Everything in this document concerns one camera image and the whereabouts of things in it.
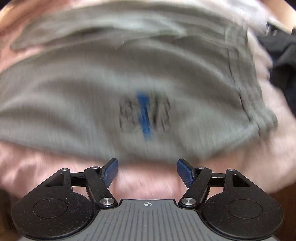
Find grey sweatpants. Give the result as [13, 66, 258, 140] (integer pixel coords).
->
[1, 1, 277, 162]

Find pink bed cover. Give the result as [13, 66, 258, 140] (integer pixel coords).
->
[1, 1, 295, 199]

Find pile of dark clothes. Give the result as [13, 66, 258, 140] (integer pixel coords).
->
[258, 23, 295, 114]

